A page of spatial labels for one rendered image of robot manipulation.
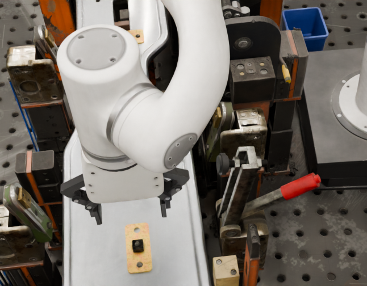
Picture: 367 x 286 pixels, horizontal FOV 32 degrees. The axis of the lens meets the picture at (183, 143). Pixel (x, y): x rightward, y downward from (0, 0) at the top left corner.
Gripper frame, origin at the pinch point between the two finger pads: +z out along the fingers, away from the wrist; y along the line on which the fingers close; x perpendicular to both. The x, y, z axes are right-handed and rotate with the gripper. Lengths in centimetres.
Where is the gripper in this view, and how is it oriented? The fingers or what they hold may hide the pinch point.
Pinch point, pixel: (130, 209)
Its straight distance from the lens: 89.4
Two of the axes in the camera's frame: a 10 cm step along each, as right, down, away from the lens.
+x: 1.1, 8.0, -5.9
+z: 0.4, 5.9, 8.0
